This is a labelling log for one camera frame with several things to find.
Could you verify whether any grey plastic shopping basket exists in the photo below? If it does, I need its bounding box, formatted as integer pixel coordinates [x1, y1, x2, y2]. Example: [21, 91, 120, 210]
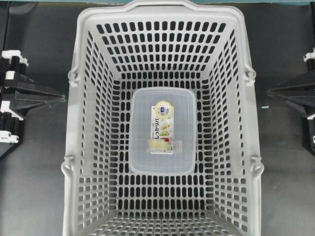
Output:
[61, 0, 264, 236]

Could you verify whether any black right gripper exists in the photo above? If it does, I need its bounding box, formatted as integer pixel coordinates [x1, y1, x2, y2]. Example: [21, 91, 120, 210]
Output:
[267, 48, 315, 150]

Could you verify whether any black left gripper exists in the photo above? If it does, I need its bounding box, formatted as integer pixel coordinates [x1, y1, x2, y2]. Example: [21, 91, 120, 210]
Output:
[0, 50, 66, 144]

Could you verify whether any clear plastic food container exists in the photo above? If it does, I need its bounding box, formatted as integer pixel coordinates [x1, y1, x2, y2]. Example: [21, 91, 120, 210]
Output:
[128, 87, 197, 176]

